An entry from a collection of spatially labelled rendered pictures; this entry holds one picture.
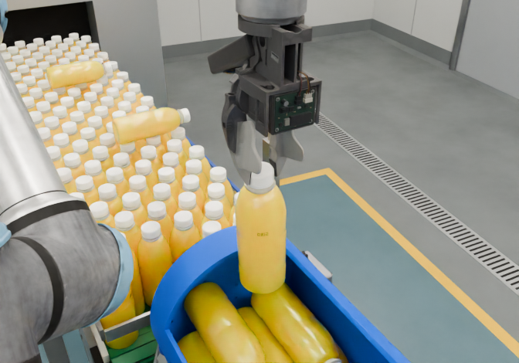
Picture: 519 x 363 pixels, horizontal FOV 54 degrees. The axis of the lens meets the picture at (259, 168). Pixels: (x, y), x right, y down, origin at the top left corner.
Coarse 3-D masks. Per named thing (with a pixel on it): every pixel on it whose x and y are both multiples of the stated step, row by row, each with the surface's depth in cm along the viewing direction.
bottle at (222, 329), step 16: (208, 288) 83; (192, 304) 81; (208, 304) 80; (224, 304) 80; (192, 320) 81; (208, 320) 78; (224, 320) 77; (240, 320) 78; (208, 336) 77; (224, 336) 75; (240, 336) 74; (224, 352) 73; (240, 352) 73; (256, 352) 73
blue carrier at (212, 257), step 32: (192, 256) 79; (224, 256) 77; (288, 256) 93; (160, 288) 80; (192, 288) 84; (224, 288) 88; (320, 288) 74; (160, 320) 79; (320, 320) 90; (352, 320) 69; (352, 352) 83; (384, 352) 64
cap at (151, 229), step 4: (144, 224) 104; (148, 224) 105; (152, 224) 105; (156, 224) 104; (144, 228) 103; (148, 228) 103; (152, 228) 103; (156, 228) 103; (160, 228) 104; (144, 232) 103; (148, 232) 102; (152, 232) 102; (156, 232) 103; (160, 232) 105; (144, 236) 103; (148, 236) 103; (152, 236) 103; (156, 236) 104
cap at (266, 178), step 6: (264, 162) 67; (264, 168) 66; (270, 168) 66; (252, 174) 65; (258, 174) 65; (264, 174) 65; (270, 174) 65; (252, 180) 64; (258, 180) 64; (264, 180) 64; (270, 180) 65; (252, 186) 65; (258, 186) 65; (264, 186) 65
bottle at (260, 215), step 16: (240, 192) 68; (256, 192) 65; (272, 192) 66; (240, 208) 67; (256, 208) 66; (272, 208) 66; (240, 224) 68; (256, 224) 66; (272, 224) 67; (240, 240) 70; (256, 240) 68; (272, 240) 69; (240, 256) 72; (256, 256) 70; (272, 256) 70; (240, 272) 74; (256, 272) 72; (272, 272) 72; (256, 288) 74; (272, 288) 74
